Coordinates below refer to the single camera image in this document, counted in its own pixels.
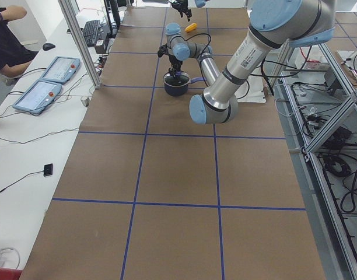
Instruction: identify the aluminium frame post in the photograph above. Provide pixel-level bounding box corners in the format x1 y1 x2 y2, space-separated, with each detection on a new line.
58 0 101 89

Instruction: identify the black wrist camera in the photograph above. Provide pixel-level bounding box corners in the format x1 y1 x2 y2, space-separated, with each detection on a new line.
157 44 170 58

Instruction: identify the black keyboard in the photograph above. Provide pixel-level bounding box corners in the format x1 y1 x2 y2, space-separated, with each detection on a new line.
82 20 100 47

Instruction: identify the glass pot lid blue knob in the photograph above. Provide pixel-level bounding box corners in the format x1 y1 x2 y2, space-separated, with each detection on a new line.
163 72 190 88

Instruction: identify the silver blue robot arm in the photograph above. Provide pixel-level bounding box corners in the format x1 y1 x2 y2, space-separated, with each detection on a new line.
165 1 337 124

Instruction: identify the seated person in black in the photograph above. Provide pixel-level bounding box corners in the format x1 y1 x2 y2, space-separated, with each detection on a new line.
0 5 38 78

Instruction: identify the yellow corn cob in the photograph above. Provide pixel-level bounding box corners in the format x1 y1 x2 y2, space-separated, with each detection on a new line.
185 23 198 33

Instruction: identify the black computer mouse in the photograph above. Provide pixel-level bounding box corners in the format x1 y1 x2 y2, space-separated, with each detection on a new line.
42 43 55 51

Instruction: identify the small black square pad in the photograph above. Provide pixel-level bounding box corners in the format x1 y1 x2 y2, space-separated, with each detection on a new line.
43 163 54 177

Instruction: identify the blue teach pendant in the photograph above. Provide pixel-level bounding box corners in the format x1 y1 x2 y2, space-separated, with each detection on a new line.
12 79 62 114
40 56 81 85

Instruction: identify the dark blue saucepan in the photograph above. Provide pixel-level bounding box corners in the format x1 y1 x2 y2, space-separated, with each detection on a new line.
163 71 206 97

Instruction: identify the far blue teach pendant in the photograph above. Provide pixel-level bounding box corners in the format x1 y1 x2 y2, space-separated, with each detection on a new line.
40 56 81 85

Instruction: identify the near blue teach pendant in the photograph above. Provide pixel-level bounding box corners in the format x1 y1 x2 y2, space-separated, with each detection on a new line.
12 79 62 114

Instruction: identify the white camera mast with base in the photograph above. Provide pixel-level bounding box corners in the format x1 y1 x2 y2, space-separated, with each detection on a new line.
222 37 290 104

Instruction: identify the brown paper table mat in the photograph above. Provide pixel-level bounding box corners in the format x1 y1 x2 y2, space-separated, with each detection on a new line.
21 8 325 279

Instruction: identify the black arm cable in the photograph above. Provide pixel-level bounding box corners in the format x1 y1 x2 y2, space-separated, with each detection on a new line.
181 33 251 100

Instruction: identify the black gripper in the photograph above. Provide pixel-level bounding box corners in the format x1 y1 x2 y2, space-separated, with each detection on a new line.
171 0 192 21
169 55 183 78

